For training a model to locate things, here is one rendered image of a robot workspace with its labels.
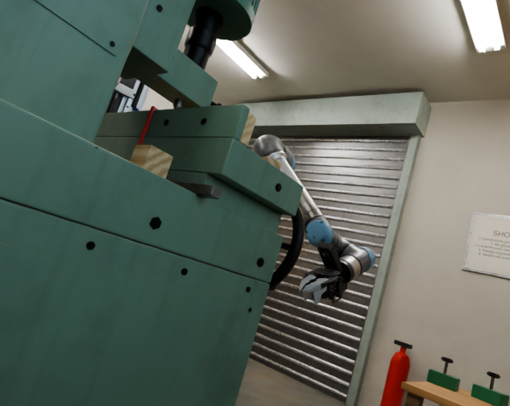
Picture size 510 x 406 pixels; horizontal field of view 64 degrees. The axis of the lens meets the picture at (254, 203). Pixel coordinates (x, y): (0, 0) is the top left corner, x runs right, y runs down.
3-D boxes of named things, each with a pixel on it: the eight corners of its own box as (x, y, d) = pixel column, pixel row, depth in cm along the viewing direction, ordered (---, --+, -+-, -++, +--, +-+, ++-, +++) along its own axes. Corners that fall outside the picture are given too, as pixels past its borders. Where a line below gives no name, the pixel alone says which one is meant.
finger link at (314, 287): (311, 312, 106) (330, 299, 113) (310, 290, 105) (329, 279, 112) (301, 308, 108) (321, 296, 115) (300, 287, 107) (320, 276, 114)
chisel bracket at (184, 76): (206, 119, 83) (219, 81, 84) (152, 81, 72) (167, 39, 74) (183, 120, 87) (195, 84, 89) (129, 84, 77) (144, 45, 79)
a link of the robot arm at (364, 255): (350, 258, 138) (371, 272, 134) (333, 268, 130) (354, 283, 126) (358, 239, 135) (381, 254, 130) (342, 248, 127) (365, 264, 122)
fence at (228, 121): (240, 141, 62) (250, 109, 63) (233, 136, 61) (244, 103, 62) (63, 138, 101) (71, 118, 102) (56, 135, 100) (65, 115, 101)
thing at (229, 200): (276, 234, 77) (282, 214, 78) (199, 197, 61) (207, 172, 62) (151, 209, 103) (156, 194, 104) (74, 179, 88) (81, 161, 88)
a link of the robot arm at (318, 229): (263, 117, 140) (340, 230, 116) (275, 130, 149) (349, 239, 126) (236, 137, 142) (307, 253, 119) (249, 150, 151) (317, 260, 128)
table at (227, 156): (321, 231, 82) (329, 203, 84) (222, 174, 60) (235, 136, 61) (147, 200, 122) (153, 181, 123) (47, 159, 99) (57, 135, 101)
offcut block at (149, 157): (164, 182, 58) (173, 156, 58) (141, 171, 55) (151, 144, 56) (148, 180, 60) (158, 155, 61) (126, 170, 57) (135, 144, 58)
